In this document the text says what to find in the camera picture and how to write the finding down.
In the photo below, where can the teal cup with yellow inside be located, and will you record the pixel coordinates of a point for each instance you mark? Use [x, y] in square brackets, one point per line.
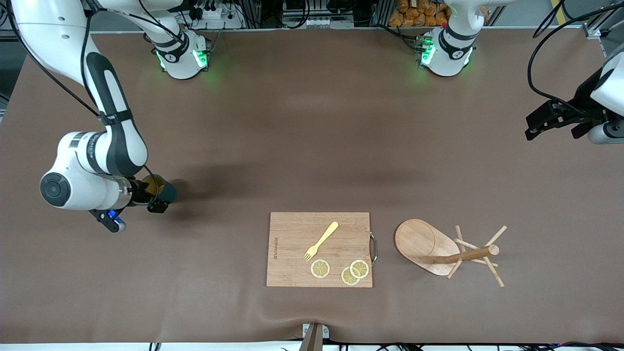
[166, 192]

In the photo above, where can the yellow plastic fork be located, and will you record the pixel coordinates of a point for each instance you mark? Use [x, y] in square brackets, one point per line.
[321, 240]

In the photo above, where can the white power strip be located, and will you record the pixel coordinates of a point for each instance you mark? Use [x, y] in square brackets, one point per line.
[214, 13]

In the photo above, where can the wooden mug tree rack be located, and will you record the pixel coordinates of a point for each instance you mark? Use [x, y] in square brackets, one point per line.
[414, 241]

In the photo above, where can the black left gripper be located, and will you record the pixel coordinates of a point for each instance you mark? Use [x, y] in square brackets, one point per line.
[583, 108]

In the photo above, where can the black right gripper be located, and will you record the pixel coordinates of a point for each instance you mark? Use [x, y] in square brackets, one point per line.
[139, 193]

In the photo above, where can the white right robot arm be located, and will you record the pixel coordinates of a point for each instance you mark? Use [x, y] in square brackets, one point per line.
[78, 183]

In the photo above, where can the lemon slice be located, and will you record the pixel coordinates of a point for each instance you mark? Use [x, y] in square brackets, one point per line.
[320, 268]
[360, 268]
[347, 278]

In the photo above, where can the bag of orange items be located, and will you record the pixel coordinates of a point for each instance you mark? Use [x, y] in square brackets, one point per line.
[419, 12]

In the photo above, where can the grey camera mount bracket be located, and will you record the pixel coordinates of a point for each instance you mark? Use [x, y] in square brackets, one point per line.
[314, 336]

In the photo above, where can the aluminium frame profile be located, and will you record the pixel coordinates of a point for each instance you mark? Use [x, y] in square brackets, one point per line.
[597, 30]

